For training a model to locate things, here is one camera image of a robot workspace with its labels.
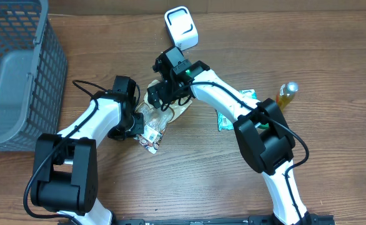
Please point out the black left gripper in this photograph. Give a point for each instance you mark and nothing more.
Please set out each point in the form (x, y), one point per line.
(116, 134)

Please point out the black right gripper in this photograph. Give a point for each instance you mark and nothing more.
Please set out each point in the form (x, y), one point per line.
(157, 94)

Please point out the colourful snack packet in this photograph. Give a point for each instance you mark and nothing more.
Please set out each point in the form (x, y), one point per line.
(150, 142)

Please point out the brown Pantree bag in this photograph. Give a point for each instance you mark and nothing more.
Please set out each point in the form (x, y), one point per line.
(155, 120)

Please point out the green wet wipes pack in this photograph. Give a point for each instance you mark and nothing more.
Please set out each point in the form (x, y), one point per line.
(223, 123)

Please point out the yellow Vim dish soap bottle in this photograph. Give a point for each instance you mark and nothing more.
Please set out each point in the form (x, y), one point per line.
(286, 94)

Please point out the green Kleenex tissue pack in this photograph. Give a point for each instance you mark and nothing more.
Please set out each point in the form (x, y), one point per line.
(249, 93)

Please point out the green lid white jar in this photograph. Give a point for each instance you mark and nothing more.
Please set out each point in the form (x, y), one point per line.
(263, 126)

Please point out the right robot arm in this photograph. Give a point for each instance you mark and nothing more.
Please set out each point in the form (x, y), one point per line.
(265, 141)

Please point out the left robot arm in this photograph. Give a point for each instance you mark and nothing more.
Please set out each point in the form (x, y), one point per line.
(64, 181)

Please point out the white barcode scanner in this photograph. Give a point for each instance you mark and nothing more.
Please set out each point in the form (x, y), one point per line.
(181, 28)

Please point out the grey plastic mesh basket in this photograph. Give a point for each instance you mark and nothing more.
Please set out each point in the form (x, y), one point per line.
(33, 71)

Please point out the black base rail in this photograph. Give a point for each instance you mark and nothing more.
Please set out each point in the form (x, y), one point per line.
(311, 219)

